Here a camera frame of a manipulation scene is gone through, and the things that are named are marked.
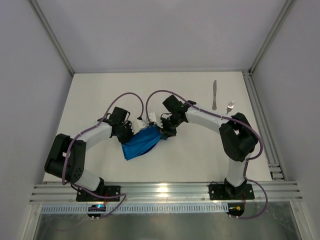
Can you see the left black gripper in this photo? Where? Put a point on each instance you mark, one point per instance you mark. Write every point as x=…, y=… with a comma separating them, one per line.
x=127, y=136

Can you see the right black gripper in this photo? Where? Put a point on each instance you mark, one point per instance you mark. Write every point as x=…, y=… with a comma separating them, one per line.
x=166, y=128

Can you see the blue cloth napkin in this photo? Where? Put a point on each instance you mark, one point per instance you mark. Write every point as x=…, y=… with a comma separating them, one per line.
x=141, y=143

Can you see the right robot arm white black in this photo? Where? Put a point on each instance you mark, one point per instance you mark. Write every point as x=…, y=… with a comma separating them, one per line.
x=238, y=142

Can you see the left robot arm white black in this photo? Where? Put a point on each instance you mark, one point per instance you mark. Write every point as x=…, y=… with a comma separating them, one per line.
x=66, y=159

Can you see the silver table knife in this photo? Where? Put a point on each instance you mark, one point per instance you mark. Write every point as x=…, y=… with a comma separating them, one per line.
x=214, y=102

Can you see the silver fork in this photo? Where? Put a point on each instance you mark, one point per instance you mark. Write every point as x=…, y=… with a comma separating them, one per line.
x=230, y=107

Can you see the left black connector box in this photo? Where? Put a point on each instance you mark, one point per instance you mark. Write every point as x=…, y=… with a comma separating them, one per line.
x=96, y=211

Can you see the black connector box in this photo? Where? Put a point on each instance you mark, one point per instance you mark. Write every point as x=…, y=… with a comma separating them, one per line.
x=96, y=211
x=235, y=211

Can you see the right black connector box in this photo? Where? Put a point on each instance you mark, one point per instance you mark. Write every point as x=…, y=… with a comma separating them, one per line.
x=235, y=211

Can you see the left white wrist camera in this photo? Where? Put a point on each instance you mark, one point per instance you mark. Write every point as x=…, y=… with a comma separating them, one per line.
x=137, y=125

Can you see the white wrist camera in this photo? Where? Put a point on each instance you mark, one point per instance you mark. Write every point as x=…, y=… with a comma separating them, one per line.
x=152, y=119
x=137, y=125

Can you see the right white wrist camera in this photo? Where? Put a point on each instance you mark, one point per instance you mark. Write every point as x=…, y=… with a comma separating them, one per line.
x=152, y=119

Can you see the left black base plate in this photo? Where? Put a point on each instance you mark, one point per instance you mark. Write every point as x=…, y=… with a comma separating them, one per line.
x=107, y=191

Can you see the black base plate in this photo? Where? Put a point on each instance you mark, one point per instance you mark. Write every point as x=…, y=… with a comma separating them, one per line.
x=223, y=192
x=107, y=191

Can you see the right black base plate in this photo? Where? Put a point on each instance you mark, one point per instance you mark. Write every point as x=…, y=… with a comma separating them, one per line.
x=223, y=192

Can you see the slotted grey cable duct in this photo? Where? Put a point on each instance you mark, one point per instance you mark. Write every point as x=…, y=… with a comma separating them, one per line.
x=135, y=208

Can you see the aluminium front rail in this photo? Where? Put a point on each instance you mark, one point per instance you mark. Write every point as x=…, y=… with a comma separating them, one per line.
x=163, y=192

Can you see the right aluminium side rail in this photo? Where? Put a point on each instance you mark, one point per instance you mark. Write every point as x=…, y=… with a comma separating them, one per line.
x=273, y=158

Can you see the left aluminium frame post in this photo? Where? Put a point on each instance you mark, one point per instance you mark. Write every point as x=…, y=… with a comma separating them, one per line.
x=51, y=35

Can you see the aluminium frame post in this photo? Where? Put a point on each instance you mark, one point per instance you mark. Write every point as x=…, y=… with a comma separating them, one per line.
x=272, y=33
x=51, y=35

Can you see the right aluminium frame post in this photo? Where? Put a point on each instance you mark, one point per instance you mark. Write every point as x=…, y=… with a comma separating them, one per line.
x=272, y=33

